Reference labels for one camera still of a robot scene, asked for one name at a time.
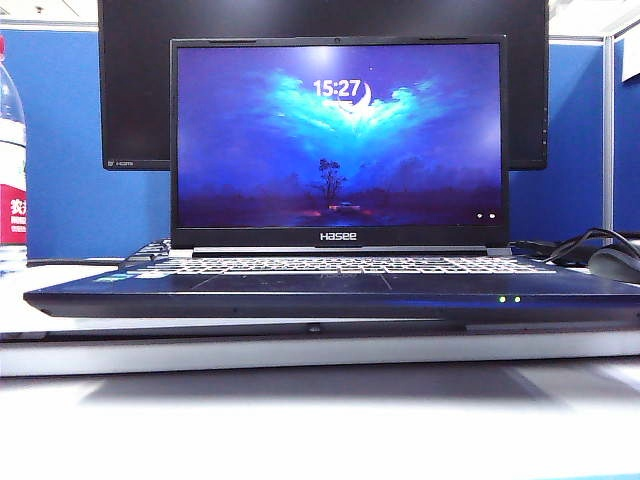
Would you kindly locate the black Hasee laptop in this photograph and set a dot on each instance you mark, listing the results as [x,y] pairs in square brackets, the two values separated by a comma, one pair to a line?
[340,150]

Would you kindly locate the wide blue partition panel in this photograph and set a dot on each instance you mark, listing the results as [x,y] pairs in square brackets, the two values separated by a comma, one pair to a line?
[75,175]

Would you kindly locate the silver partition post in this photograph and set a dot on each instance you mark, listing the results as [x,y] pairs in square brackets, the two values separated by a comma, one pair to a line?
[608,140]

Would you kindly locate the dark thin flat pad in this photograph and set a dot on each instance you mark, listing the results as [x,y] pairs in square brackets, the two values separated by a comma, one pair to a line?
[550,328]

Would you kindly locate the black keyboard white letters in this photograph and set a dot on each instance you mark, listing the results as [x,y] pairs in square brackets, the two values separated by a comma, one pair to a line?
[147,252]

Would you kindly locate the white printed chart poster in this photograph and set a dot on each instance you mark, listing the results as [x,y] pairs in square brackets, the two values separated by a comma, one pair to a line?
[632,60]

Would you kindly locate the black ASUS monitor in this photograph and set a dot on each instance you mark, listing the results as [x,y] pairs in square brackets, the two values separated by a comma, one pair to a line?
[135,90]

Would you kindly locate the water bottle red label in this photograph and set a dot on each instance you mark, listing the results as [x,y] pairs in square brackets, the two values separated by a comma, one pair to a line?
[12,150]

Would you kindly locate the black computer mouse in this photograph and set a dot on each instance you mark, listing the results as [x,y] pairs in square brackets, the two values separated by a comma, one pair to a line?
[617,265]

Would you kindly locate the white flat board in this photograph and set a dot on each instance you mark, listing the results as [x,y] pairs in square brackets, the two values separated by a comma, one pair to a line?
[300,355]

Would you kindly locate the blue partition panel with poster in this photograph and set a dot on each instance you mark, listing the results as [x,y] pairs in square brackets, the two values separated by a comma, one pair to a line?
[629,160]

